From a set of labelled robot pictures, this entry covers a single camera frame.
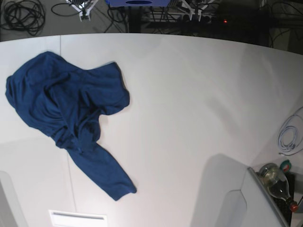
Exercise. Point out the blue t-shirt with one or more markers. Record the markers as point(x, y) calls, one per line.
point(65, 102)

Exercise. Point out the black power strip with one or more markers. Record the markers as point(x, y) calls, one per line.
point(208, 19)

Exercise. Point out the black tray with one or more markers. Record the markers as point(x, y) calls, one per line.
point(281, 204)

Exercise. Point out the blue box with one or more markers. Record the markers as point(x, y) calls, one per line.
point(137, 3)

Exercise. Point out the green tape roll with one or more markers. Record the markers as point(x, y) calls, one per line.
point(286, 166)

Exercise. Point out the clear plastic bottle red cap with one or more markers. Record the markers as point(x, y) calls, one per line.
point(277, 185)

